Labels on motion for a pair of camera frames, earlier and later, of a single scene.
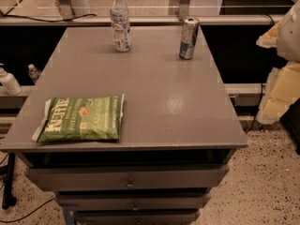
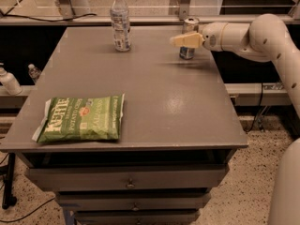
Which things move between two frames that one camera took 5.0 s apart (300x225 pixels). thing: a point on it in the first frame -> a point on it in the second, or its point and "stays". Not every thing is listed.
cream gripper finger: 281,90 -> 212,33
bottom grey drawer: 187,217 stays
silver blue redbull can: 188,37 stays
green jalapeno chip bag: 81,118 stays
